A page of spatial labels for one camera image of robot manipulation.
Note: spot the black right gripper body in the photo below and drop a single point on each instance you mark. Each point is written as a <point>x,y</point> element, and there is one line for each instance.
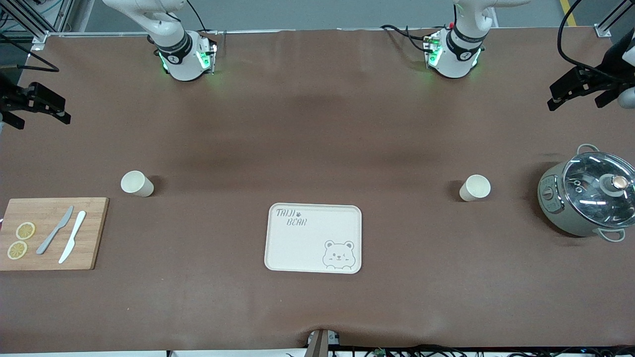
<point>11,100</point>

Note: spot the white plastic cup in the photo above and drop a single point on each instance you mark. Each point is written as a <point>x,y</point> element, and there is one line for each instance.
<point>475,188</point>
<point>136,183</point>

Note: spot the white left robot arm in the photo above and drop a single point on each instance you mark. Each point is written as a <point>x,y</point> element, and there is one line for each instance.
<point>454,59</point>

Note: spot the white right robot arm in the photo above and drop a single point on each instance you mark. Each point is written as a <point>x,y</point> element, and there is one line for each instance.
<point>178,59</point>

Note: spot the glass pot lid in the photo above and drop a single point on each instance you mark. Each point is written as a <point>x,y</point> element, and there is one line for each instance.
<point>585,173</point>

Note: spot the white plastic knife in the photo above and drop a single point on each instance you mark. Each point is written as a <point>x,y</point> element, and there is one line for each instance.
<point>73,235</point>

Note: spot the grey plastic knife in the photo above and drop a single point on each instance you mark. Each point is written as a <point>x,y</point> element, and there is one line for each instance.
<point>52,235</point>

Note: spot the grey-green electric cooking pot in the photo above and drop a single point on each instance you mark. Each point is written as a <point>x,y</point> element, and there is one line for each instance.
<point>553,213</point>

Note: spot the lemon slice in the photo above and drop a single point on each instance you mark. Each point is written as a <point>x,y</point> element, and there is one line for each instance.
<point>17,250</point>
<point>25,230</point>

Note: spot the wooden cutting board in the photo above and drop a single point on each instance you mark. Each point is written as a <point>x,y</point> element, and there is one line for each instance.
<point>89,248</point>

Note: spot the brown table cover mat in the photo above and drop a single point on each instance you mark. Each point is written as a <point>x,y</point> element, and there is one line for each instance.
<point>317,124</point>

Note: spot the beige bear print tray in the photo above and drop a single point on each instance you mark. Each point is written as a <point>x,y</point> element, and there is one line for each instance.
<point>297,255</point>

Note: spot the aluminium frame strut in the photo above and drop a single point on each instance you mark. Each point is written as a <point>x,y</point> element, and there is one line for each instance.
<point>611,17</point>
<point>30,22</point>

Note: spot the aluminium table edge rail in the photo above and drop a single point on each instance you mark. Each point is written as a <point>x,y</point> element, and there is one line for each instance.
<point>99,34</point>

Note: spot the aluminium frame post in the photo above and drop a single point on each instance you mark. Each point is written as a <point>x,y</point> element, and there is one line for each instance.
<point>62,15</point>

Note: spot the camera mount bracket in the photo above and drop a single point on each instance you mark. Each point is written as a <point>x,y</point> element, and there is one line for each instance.
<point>320,344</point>

